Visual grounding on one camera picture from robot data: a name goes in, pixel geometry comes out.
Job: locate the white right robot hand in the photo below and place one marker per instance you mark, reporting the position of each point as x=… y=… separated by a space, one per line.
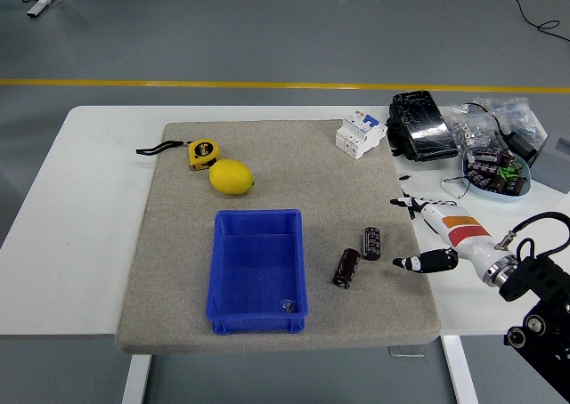
x=463 y=235

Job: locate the dark cylindrical battery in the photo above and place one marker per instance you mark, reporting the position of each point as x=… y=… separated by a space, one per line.
x=346 y=268
x=373 y=243

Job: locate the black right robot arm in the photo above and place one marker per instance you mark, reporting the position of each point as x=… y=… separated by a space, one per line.
x=543 y=275

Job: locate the grey box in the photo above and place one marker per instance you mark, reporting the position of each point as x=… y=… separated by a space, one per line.
x=554 y=164

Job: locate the blue plastic box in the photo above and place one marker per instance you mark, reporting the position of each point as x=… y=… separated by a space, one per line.
x=249 y=266

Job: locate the light blue bowl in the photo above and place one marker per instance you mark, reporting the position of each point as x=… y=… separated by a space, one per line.
x=499 y=196

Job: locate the dark capacitor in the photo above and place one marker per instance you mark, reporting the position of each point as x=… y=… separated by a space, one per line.
x=477 y=180
x=507 y=159
x=516 y=187
x=481 y=169
x=485 y=155
x=497 y=184

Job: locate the green connector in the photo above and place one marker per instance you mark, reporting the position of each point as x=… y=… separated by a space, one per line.
x=507 y=172

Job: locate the clear bag of nuts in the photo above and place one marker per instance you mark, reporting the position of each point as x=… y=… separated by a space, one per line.
x=467 y=130

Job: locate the black glossy device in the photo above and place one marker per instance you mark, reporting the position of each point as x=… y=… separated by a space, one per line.
x=427 y=128

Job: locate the white table leg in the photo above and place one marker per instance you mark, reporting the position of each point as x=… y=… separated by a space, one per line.
x=458 y=368
x=135 y=382

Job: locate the clear bag of screws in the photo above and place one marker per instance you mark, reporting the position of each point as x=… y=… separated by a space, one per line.
x=521 y=112

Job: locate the white circuit breaker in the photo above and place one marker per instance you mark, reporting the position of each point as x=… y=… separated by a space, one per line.
x=356 y=139

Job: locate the small dark metal part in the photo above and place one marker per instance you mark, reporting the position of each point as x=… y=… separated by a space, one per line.
x=288 y=306

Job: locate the grey-brown mat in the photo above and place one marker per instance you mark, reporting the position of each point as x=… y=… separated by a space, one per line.
x=289 y=155

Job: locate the yellow lemon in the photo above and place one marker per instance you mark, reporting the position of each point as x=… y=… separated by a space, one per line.
x=231 y=177

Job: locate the yellow tape measure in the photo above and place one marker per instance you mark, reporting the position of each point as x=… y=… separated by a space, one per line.
x=203 y=152

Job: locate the metal bracket under table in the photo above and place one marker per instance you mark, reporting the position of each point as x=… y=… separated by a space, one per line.
x=403 y=353

